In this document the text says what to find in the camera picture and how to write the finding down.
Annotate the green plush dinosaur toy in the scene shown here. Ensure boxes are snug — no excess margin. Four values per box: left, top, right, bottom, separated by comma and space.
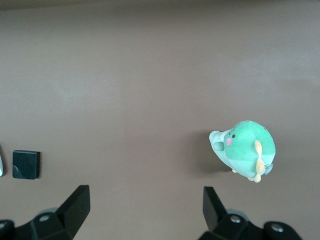
208, 120, 277, 183

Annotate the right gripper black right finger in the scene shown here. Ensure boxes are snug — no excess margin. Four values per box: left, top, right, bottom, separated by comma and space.
197, 186, 304, 240

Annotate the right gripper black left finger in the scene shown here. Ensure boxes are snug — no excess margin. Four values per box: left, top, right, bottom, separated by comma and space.
0, 184, 91, 240

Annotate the white computer mouse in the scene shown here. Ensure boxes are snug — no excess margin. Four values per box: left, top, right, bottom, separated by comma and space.
0, 143, 6, 178

